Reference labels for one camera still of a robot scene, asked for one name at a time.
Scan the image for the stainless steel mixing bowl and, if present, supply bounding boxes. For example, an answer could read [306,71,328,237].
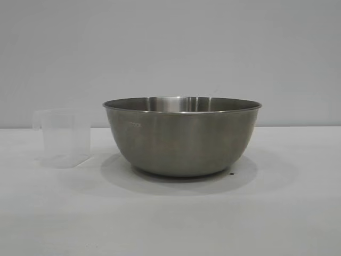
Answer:
[102,95,263,177]

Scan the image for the clear plastic measuring cup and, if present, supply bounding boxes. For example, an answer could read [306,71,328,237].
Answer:
[31,108,92,169]

